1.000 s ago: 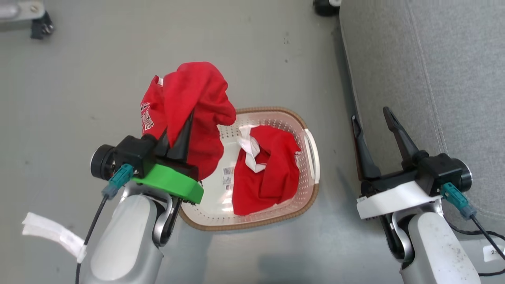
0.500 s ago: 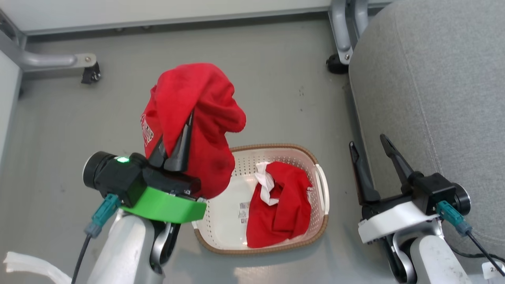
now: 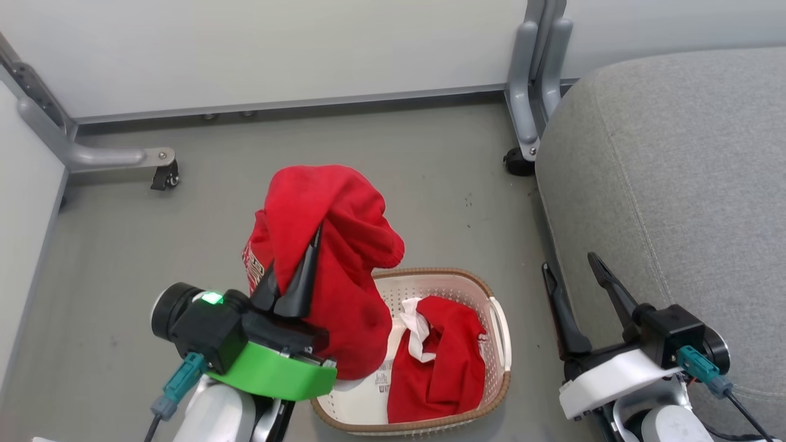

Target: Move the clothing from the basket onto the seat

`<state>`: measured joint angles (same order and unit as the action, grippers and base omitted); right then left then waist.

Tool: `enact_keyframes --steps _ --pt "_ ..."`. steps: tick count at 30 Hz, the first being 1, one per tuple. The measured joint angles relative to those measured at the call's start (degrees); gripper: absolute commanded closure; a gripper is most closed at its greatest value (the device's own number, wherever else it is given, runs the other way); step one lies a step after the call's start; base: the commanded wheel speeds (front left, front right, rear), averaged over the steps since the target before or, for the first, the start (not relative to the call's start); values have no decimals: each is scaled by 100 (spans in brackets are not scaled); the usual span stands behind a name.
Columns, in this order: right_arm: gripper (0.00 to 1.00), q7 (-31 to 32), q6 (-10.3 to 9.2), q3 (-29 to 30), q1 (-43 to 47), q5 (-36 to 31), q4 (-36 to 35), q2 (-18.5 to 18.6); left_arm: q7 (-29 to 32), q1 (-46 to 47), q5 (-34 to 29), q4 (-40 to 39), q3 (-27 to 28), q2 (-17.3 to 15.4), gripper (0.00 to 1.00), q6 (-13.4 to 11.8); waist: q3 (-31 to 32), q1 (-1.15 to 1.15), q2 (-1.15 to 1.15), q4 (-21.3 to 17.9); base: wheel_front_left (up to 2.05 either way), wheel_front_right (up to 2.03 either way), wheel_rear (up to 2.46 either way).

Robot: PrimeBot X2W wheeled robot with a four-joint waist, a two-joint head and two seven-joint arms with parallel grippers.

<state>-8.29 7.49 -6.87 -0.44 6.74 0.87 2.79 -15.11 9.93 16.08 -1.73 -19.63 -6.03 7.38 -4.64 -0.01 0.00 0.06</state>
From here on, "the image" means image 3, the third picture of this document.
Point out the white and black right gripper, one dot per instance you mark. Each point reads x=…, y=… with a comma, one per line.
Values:
x=608, y=380

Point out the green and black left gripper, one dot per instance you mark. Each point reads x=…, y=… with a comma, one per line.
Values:
x=276, y=371

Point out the red and white garment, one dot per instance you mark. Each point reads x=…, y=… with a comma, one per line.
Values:
x=331, y=215

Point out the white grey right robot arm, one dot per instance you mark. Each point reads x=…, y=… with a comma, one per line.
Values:
x=663, y=423

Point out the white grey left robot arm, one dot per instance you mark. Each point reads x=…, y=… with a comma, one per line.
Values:
x=215, y=414

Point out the cream laundry basket brown rim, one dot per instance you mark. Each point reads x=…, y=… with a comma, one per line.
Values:
x=430, y=283

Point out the grey fabric sofa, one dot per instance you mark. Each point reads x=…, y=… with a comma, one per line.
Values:
x=688, y=184

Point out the black caster wheel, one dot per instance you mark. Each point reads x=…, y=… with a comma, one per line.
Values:
x=164, y=177
x=517, y=162

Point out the short grey metal partition foot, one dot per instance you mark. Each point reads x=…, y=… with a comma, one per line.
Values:
x=556, y=67
x=522, y=92

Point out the long grey metal partition foot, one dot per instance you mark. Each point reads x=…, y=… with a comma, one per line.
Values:
x=92, y=156

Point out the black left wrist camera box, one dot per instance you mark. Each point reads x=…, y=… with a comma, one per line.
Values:
x=206, y=325

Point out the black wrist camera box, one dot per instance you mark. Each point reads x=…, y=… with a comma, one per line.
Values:
x=681, y=328
x=206, y=325

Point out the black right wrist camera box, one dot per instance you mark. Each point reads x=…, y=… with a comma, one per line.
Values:
x=681, y=328

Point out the grey partition bottom rail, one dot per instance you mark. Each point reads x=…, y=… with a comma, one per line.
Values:
x=295, y=105

